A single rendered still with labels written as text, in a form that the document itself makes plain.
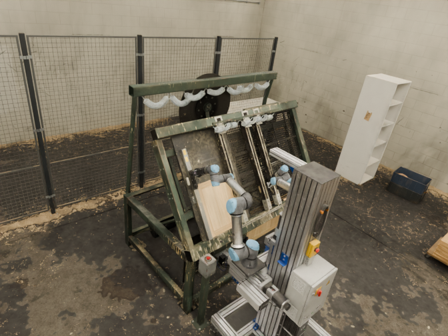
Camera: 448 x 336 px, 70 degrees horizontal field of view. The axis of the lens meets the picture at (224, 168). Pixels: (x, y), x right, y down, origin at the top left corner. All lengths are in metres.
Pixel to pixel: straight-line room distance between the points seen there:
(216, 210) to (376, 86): 4.14
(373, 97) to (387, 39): 1.80
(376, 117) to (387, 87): 0.55
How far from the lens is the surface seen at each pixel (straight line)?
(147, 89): 3.36
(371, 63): 8.12
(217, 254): 3.42
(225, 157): 3.48
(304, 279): 2.71
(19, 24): 7.07
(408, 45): 7.83
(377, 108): 6.54
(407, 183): 7.01
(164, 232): 3.55
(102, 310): 3.96
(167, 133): 3.10
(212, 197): 3.38
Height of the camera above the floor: 3.11
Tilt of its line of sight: 29 degrees down
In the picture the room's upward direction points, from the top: 7 degrees clockwise
